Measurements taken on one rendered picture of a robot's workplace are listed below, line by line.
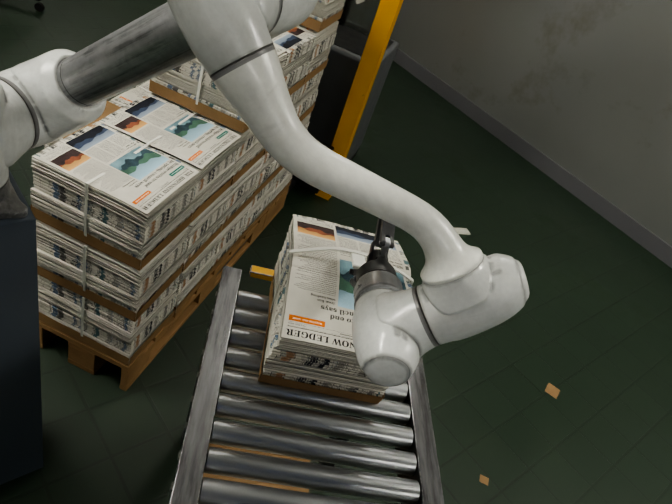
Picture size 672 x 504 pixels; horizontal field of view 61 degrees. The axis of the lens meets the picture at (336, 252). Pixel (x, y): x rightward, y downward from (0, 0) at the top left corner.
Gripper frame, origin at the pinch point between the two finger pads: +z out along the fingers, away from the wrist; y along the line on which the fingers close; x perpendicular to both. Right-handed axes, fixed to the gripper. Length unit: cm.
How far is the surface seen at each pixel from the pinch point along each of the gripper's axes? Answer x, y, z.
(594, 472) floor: 146, 110, 41
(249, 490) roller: -12, 40, -38
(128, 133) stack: -65, 30, 69
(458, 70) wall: 135, 53, 402
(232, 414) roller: -17.6, 40.8, -21.3
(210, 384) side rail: -23.5, 38.9, -16.2
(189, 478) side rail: -24, 41, -38
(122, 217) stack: -56, 39, 36
